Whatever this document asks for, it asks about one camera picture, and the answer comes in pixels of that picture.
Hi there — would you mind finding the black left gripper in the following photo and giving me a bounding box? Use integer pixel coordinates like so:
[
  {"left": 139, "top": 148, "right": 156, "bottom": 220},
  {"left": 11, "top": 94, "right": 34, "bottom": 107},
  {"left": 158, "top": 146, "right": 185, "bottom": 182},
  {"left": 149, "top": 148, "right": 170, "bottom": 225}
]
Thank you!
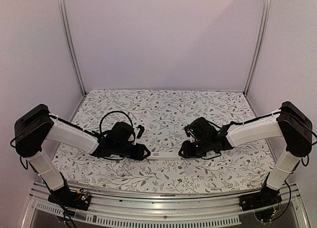
[{"left": 113, "top": 143, "right": 151, "bottom": 161}]

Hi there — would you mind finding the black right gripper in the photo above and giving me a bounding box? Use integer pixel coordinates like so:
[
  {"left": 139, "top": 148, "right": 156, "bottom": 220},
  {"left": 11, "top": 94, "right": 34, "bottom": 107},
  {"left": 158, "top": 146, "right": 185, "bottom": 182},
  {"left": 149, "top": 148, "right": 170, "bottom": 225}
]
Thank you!
[{"left": 179, "top": 138, "right": 212, "bottom": 158}]

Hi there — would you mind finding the white remote control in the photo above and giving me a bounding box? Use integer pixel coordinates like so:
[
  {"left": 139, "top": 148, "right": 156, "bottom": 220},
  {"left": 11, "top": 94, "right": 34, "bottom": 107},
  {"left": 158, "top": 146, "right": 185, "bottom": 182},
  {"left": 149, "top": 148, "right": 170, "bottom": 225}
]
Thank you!
[{"left": 147, "top": 152, "right": 181, "bottom": 161}]

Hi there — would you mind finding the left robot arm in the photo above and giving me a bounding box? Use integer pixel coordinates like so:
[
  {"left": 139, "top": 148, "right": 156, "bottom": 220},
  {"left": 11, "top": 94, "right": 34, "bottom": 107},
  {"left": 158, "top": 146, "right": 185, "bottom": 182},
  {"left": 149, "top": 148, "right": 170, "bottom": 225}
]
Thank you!
[{"left": 10, "top": 104, "right": 151, "bottom": 205}]

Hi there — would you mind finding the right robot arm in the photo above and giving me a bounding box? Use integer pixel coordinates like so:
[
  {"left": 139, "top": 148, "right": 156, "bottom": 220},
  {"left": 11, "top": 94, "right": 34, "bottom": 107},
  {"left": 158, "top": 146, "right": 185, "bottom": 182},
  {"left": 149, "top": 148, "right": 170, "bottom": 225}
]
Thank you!
[{"left": 178, "top": 101, "right": 317, "bottom": 206}]

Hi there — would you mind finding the floral patterned table mat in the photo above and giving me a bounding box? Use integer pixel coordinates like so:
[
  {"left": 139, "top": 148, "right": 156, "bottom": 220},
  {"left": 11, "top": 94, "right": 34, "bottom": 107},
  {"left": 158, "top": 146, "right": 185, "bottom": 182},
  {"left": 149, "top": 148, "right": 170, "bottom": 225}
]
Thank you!
[{"left": 53, "top": 90, "right": 274, "bottom": 194}]

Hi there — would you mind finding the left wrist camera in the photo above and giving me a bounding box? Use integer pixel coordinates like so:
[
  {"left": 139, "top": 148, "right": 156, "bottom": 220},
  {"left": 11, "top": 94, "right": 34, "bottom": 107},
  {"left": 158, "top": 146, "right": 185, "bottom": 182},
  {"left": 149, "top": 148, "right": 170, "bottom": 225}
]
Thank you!
[{"left": 134, "top": 125, "right": 145, "bottom": 139}]

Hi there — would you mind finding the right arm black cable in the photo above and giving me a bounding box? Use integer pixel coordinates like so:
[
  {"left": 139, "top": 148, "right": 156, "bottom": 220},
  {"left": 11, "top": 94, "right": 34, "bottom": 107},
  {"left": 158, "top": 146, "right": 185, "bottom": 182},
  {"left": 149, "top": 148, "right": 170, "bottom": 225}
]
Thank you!
[{"left": 201, "top": 151, "right": 222, "bottom": 161}]

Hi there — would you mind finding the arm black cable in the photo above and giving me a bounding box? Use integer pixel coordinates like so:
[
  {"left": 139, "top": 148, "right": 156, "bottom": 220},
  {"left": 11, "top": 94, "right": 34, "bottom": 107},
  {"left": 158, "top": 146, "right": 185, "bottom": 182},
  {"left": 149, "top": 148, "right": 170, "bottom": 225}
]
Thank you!
[
  {"left": 201, "top": 151, "right": 222, "bottom": 161},
  {"left": 99, "top": 110, "right": 133, "bottom": 134}
]

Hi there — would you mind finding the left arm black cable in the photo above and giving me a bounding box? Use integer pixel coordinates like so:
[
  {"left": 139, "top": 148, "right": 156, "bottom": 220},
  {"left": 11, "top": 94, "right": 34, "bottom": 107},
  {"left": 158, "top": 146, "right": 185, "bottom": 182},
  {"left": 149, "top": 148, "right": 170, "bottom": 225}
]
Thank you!
[{"left": 99, "top": 110, "right": 133, "bottom": 134}]

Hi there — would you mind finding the aluminium front rail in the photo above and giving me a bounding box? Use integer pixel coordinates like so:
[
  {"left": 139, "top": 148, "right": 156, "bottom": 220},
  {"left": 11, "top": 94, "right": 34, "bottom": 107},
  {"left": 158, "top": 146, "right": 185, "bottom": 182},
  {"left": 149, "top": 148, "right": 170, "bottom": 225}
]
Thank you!
[{"left": 20, "top": 182, "right": 313, "bottom": 228}]

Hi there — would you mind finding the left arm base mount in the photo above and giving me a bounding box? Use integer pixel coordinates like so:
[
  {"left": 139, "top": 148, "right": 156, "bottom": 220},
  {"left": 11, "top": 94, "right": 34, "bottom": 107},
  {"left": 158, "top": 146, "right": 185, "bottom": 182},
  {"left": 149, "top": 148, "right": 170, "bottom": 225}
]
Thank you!
[{"left": 47, "top": 176, "right": 91, "bottom": 211}]

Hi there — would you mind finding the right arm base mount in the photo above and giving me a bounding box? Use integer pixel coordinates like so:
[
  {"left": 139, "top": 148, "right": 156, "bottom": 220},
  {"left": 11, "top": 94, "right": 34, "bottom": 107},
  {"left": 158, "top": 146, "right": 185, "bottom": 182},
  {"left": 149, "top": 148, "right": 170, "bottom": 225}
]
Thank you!
[{"left": 239, "top": 185, "right": 282, "bottom": 223}]

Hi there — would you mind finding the left aluminium post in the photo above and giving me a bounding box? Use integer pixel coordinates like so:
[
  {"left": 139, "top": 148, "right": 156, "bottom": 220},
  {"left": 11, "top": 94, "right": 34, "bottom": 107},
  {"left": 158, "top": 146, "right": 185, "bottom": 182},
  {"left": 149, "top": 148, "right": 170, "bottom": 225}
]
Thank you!
[{"left": 57, "top": 0, "right": 87, "bottom": 97}]

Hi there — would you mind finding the aluminium post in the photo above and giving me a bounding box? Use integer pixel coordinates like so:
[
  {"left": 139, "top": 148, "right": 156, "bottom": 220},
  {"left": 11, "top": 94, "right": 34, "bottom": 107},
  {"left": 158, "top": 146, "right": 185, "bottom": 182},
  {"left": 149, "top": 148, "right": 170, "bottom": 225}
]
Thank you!
[
  {"left": 243, "top": 0, "right": 271, "bottom": 98},
  {"left": 57, "top": 0, "right": 87, "bottom": 97}
]

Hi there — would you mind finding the right aluminium post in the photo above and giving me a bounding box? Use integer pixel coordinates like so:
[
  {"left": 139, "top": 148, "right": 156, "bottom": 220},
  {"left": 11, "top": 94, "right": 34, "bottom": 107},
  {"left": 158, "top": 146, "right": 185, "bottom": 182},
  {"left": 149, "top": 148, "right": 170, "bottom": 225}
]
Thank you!
[{"left": 243, "top": 0, "right": 271, "bottom": 98}]

